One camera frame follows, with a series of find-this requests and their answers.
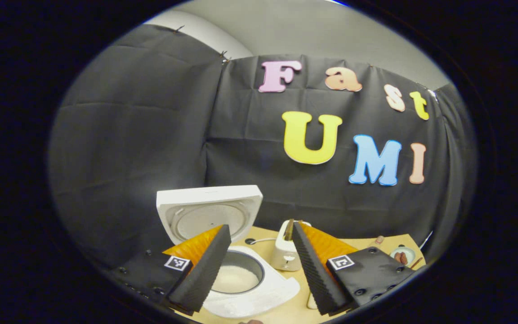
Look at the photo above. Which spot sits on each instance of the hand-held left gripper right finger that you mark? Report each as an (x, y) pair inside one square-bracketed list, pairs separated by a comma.
[(317, 274)]

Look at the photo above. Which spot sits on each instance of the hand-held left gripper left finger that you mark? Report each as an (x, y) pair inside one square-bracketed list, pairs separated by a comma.
[(203, 274)]

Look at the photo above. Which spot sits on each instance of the white rice cooker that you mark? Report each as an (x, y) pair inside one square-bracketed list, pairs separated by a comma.
[(268, 292)]

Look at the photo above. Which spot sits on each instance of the white toaster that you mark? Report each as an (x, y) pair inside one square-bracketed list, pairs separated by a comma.
[(283, 252)]

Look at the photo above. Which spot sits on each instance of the brown bread slice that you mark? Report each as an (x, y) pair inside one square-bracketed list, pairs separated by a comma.
[(289, 230)]

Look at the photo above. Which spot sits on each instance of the small clear bottle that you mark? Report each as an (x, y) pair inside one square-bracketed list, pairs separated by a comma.
[(379, 240)]

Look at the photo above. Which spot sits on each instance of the brown meat piece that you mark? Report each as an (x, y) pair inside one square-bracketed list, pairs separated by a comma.
[(397, 257), (404, 259)]

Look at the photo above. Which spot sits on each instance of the pale green plate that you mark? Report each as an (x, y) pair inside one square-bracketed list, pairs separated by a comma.
[(409, 252)]

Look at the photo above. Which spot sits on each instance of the black backdrop cloth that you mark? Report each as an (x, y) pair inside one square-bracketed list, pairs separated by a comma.
[(128, 135)]

